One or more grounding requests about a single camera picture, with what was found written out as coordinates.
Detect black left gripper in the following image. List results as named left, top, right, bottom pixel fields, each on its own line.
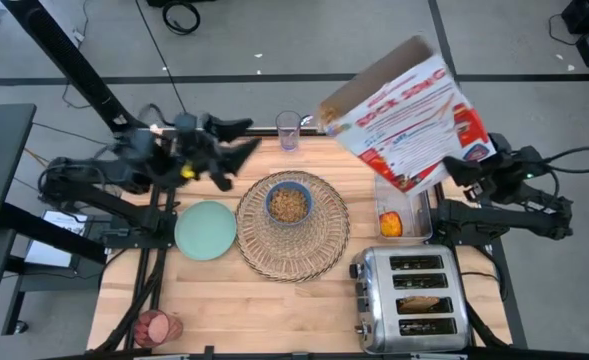
left=163, top=112, right=262, bottom=182

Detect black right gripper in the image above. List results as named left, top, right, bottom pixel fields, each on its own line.
left=442, top=133, right=531, bottom=204

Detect blue bowl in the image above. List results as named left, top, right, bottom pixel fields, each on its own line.
left=264, top=180, right=315, bottom=227

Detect white red cereal box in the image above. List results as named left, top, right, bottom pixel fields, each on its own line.
left=316, top=34, right=498, bottom=197

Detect red yellow apple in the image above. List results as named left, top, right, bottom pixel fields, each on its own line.
left=378, top=210, right=404, bottom=238

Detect green plate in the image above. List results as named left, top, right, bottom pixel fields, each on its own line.
left=173, top=200, right=238, bottom=262

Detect brown toast slice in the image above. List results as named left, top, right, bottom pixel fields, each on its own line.
left=398, top=295, right=442, bottom=314

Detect red plastic cup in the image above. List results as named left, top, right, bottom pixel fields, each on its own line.
left=133, top=308, right=184, bottom=350

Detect clear drinking glass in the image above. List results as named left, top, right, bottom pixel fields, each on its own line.
left=274, top=110, right=303, bottom=152

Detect clear plastic container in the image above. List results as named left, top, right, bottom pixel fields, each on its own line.
left=373, top=174, right=434, bottom=244

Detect brown cereal flakes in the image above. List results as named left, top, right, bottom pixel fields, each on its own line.
left=268, top=186, right=310, bottom=224

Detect round woven placemat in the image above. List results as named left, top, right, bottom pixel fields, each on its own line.
left=234, top=170, right=351, bottom=284

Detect silver four-slot toaster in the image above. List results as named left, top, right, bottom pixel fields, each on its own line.
left=348, top=243, right=471, bottom=355

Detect white paper sheet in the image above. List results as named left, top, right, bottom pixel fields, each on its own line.
left=23, top=209, right=88, bottom=269

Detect black metal table frame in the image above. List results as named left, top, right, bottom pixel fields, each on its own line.
left=93, top=124, right=528, bottom=360

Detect black toaster power cord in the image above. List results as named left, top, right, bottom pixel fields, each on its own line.
left=461, top=269, right=509, bottom=302

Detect coiled black floor cable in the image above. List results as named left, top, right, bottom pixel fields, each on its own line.
left=161, top=0, right=202, bottom=37

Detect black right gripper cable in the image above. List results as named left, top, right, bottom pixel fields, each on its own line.
left=542, top=144, right=589, bottom=176

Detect black camera stand column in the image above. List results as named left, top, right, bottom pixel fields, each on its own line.
left=1, top=0, right=148, bottom=134

